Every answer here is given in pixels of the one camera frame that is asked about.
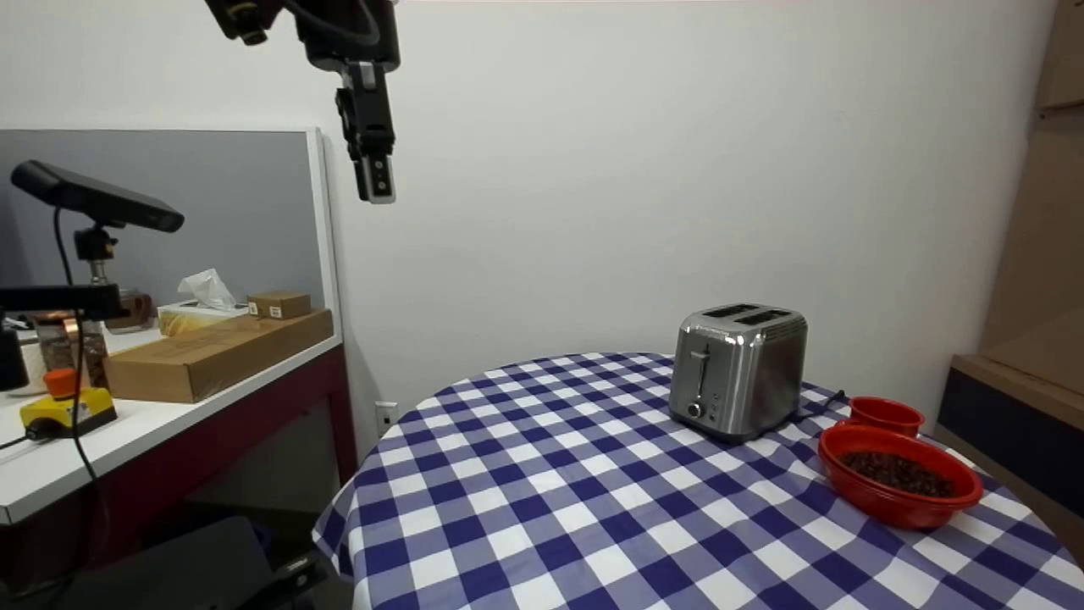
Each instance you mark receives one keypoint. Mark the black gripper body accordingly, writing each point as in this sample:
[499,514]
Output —
[350,33]

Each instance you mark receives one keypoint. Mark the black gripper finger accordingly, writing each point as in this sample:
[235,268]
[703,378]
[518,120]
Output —
[353,123]
[377,171]

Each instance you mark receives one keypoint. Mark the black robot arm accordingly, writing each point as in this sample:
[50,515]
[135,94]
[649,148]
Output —
[240,16]

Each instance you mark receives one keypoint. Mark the black toaster lever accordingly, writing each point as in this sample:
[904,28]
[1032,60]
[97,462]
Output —
[697,355]

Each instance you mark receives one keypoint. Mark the silver two-slot toaster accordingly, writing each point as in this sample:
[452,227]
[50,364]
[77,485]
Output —
[739,373]

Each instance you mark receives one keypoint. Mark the grey partition panel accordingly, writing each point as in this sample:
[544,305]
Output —
[226,216]

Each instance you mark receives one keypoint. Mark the small cardboard box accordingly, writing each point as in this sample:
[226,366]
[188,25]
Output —
[280,303]

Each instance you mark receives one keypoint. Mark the tissue box with tissue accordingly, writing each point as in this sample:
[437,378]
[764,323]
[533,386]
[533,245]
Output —
[205,305]

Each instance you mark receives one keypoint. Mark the flat cardboard box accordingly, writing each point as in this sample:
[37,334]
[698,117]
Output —
[214,356]

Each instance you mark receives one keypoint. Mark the black flat bar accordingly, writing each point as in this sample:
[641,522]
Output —
[56,299]

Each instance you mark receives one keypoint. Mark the brown jar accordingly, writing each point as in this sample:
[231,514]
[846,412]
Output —
[68,344]

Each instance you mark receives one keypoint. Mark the yellow orange toy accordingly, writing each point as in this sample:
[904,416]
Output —
[68,407]

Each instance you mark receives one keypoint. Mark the blue white checkered tablecloth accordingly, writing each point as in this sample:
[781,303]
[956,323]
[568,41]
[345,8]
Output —
[587,508]

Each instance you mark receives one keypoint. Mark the black chair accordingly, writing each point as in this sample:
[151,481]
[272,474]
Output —
[179,564]

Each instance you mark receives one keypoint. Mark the small red bowl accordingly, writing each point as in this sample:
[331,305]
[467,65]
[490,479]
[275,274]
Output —
[884,416]

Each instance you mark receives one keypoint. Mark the dark coffee beans pile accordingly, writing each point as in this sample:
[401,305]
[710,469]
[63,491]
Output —
[899,473]

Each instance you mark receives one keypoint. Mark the large red bowl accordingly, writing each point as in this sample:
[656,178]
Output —
[891,508]

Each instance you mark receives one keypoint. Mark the wooden cabinet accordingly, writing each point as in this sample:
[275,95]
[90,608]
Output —
[1034,282]

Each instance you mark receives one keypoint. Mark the white wall outlet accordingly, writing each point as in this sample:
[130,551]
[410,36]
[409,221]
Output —
[388,416]

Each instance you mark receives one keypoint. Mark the black stereo camera bar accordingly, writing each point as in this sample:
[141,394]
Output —
[97,197]

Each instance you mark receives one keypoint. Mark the white desk with red frame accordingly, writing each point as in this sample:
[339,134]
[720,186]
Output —
[171,443]

